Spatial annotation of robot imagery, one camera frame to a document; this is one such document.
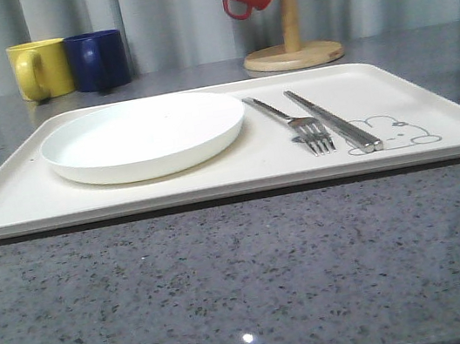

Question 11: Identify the dark blue mug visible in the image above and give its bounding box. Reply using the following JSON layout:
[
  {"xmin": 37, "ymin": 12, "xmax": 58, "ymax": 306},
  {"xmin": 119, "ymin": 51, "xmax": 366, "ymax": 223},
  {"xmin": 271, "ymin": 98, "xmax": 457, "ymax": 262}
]
[{"xmin": 63, "ymin": 29, "xmax": 132, "ymax": 92}]

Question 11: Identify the white round plate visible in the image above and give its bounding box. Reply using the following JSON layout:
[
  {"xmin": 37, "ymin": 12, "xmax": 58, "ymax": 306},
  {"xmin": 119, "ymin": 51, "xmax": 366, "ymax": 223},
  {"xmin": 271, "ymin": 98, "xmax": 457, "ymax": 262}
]
[{"xmin": 40, "ymin": 92, "xmax": 245, "ymax": 185}]

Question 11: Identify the yellow mug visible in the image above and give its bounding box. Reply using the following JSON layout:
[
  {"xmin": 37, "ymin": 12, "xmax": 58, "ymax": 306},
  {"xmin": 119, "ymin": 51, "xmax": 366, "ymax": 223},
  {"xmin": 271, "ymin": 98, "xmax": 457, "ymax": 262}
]
[{"xmin": 6, "ymin": 37, "xmax": 76, "ymax": 102}]

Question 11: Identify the beige rabbit serving tray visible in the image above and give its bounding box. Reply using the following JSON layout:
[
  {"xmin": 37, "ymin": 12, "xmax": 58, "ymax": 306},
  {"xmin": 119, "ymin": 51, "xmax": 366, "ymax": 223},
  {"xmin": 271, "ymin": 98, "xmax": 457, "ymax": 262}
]
[{"xmin": 0, "ymin": 64, "xmax": 460, "ymax": 239}]

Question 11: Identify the wooden mug tree stand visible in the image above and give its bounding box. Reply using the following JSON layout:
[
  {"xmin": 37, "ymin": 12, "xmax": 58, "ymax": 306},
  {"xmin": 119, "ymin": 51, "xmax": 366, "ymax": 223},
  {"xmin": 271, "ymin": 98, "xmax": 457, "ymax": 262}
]
[{"xmin": 244, "ymin": 0, "xmax": 344, "ymax": 72}]

